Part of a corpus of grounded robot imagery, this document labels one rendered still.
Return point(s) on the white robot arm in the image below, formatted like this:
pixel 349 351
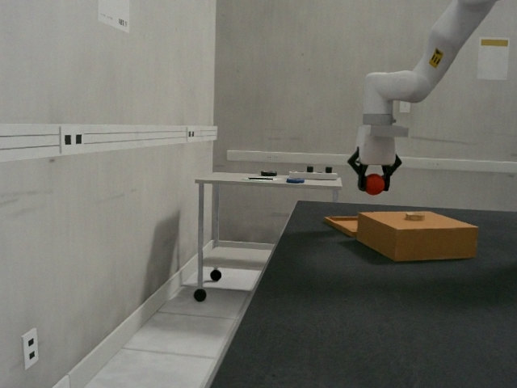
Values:
pixel 447 36

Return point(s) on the brown wooden box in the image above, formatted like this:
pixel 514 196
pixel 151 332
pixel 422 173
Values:
pixel 404 236

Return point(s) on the tan square tray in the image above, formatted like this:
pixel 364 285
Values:
pixel 347 225

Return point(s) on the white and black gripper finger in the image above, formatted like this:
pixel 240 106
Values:
pixel 362 179
pixel 388 171

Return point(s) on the red ball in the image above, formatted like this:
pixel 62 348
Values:
pixel 375 184

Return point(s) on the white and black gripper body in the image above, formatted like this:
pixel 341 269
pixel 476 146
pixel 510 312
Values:
pixel 374 150

